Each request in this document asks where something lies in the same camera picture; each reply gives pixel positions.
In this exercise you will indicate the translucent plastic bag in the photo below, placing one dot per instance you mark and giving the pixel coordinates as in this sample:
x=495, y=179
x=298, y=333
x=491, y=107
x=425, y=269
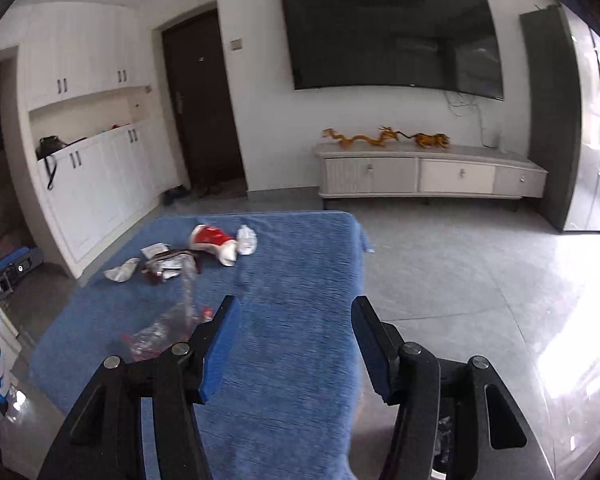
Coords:
x=165, y=327

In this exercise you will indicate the beige door mat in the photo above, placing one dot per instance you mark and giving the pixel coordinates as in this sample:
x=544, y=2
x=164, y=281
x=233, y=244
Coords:
x=232, y=189

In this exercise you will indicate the long golden dragon figurine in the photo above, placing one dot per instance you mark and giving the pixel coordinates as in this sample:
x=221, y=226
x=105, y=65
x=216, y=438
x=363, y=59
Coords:
x=352, y=139

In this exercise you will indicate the white paper ball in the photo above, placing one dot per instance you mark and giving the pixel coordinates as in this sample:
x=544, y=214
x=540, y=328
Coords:
x=246, y=240

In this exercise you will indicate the blue fuzzy blanket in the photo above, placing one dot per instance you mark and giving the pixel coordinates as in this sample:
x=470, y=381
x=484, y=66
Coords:
x=290, y=285

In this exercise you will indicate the golden tiger figurine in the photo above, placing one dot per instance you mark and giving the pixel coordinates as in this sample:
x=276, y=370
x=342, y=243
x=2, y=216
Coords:
x=430, y=140

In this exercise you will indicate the grey refrigerator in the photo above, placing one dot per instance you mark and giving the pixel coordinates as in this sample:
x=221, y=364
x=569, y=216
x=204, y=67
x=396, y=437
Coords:
x=555, y=120

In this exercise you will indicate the black wall television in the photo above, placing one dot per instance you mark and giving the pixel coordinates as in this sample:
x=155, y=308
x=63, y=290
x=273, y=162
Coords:
x=390, y=35

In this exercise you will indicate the dark brown door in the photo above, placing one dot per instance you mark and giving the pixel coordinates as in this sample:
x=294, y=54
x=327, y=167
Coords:
x=202, y=110

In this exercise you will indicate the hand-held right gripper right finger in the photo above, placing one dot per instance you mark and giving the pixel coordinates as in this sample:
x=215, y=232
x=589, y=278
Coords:
x=370, y=355

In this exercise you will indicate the black handbag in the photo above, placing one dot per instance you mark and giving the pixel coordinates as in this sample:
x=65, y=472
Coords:
x=50, y=147

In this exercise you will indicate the printed wrapper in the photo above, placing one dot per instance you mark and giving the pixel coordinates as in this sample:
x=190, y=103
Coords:
x=152, y=250

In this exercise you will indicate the red snack packet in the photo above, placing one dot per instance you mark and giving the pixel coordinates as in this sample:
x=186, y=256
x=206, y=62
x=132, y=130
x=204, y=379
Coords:
x=170, y=265

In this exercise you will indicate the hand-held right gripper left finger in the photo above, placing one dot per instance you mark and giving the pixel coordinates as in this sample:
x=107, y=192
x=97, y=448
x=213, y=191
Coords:
x=222, y=350

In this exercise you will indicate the white hallway cabinet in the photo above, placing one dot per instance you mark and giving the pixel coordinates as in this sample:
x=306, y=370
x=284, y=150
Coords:
x=105, y=185

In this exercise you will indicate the small golden dragon figurine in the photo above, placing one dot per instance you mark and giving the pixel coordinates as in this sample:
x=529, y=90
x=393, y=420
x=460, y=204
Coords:
x=390, y=136

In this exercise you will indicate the beige light switch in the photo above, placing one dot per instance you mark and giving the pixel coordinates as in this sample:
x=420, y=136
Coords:
x=236, y=44

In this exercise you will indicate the dark shoes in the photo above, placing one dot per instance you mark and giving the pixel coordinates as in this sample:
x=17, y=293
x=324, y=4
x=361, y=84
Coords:
x=176, y=194

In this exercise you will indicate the white television cabinet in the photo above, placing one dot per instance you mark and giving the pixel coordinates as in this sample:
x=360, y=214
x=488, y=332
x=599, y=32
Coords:
x=430, y=175

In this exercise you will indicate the small red items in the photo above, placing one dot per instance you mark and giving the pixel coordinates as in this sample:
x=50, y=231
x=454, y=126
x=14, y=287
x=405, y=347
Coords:
x=119, y=125

